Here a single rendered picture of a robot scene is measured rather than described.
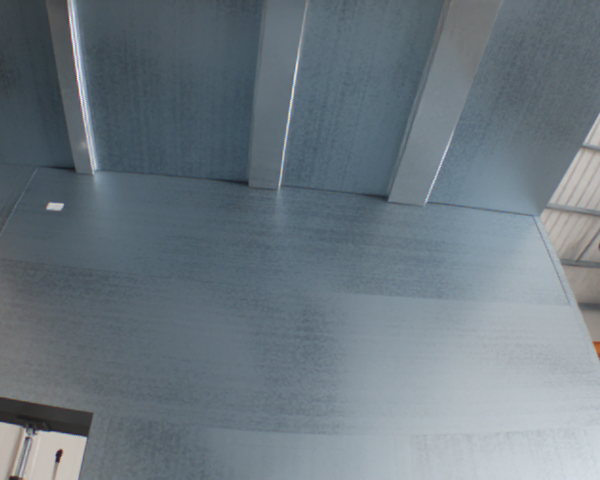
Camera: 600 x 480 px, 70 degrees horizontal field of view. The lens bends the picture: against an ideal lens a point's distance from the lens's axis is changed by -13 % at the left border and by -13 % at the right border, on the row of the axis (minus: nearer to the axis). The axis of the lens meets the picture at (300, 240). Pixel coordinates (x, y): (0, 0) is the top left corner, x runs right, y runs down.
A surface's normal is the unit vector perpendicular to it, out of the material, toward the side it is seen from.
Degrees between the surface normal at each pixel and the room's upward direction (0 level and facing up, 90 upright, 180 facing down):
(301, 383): 90
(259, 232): 90
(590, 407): 90
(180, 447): 90
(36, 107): 180
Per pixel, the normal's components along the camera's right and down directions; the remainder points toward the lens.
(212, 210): 0.14, -0.68
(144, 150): 0.00, 0.73
